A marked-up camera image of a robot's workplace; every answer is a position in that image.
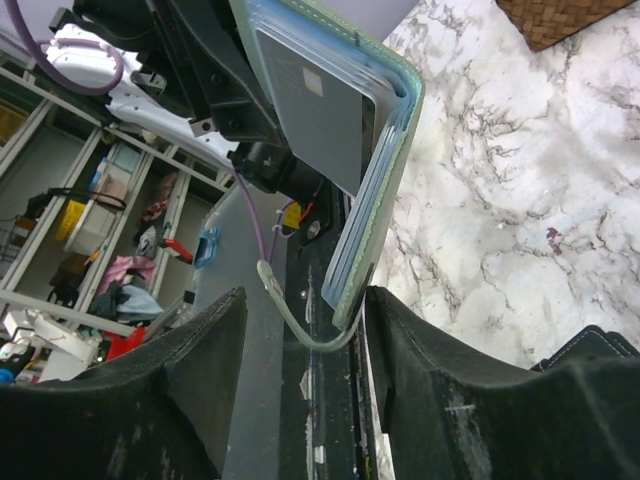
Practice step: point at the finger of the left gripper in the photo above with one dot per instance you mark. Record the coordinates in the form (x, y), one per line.
(198, 53)

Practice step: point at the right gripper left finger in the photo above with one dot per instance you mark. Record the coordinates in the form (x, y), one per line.
(160, 411)

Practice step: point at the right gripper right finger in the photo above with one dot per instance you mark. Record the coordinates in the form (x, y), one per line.
(453, 412)

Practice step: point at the grey credit card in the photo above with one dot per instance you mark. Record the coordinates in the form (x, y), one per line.
(328, 124)

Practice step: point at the green card holder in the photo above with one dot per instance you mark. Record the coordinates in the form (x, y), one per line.
(397, 91)

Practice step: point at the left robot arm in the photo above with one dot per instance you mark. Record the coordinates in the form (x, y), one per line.
(96, 39)

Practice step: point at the black card holder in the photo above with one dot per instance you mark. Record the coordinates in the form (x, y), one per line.
(591, 343)

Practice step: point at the woven brown basket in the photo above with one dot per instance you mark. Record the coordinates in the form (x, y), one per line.
(544, 23)

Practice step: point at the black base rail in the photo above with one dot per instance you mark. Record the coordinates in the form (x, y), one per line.
(326, 419)

